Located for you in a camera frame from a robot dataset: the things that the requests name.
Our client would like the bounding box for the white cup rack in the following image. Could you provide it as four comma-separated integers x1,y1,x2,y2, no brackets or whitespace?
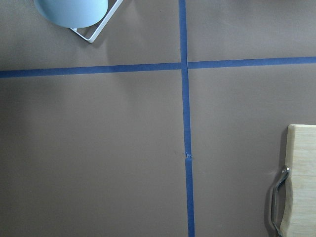
70,0,123,43

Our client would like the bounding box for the light blue cup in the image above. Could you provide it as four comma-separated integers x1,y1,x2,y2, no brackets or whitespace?
34,0,108,28

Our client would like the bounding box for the bamboo cutting board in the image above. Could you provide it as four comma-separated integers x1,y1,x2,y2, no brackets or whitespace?
280,124,316,237

